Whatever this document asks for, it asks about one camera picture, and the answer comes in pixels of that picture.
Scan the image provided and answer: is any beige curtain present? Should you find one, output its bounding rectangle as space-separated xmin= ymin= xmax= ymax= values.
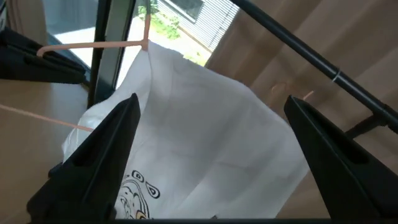
xmin=205 ymin=0 xmax=398 ymax=218
xmin=5 ymin=0 xmax=49 ymax=46

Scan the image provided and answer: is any pink clothes hanger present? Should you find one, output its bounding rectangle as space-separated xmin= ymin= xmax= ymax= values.
xmin=0 ymin=9 xmax=152 ymax=133
xmin=269 ymin=81 xmax=315 ymax=102

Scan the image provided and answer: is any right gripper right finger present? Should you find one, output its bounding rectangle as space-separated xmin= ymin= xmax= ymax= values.
xmin=283 ymin=95 xmax=398 ymax=218

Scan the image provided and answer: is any white garment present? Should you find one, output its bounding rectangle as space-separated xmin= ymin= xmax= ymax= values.
xmin=62 ymin=40 xmax=310 ymax=220

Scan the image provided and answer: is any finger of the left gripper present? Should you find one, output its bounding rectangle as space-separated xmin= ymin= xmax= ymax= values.
xmin=0 ymin=27 xmax=86 ymax=85

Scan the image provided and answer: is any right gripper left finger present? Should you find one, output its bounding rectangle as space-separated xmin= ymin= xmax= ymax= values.
xmin=26 ymin=93 xmax=141 ymax=220

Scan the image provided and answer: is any black clothes rack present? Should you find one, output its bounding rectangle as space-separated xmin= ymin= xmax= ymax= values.
xmin=86 ymin=0 xmax=398 ymax=139

